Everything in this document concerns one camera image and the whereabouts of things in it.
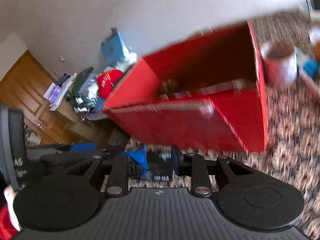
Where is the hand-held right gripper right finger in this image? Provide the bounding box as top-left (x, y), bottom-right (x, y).
top-left (171, 145), bottom-right (260, 197)

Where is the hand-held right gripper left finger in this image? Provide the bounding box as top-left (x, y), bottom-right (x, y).
top-left (64, 151), bottom-right (148, 197)

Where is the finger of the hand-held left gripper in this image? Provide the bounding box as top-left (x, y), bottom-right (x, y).
top-left (41, 142), bottom-right (113, 167)

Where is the black box with white print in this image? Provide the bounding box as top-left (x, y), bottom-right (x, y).
top-left (129, 152), bottom-right (176, 182)

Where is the red cardboard box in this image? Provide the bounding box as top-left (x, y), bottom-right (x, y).
top-left (102, 19), bottom-right (269, 153)

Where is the large brown pine cone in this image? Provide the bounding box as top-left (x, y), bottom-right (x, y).
top-left (159, 79), bottom-right (181, 97)

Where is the wooden cabinet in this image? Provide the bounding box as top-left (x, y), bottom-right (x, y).
top-left (49, 97), bottom-right (110, 144)

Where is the wooden door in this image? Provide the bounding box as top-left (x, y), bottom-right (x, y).
top-left (0, 50), bottom-right (75, 146)

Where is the blue patterned cloth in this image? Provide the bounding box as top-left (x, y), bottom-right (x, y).
top-left (80, 102), bottom-right (112, 122)

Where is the striped clothes pile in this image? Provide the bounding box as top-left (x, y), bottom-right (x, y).
top-left (74, 80), bottom-right (98, 114)

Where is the red plush stocking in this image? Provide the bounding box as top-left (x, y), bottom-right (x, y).
top-left (97, 69), bottom-right (125, 98)

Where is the clear plastic bag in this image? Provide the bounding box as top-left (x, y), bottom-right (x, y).
top-left (116, 46), bottom-right (138, 72)

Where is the blue fabric bag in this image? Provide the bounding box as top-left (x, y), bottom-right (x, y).
top-left (101, 27), bottom-right (126, 64)

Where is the blue plastic item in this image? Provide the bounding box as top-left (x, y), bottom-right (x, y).
top-left (297, 54), bottom-right (320, 78)

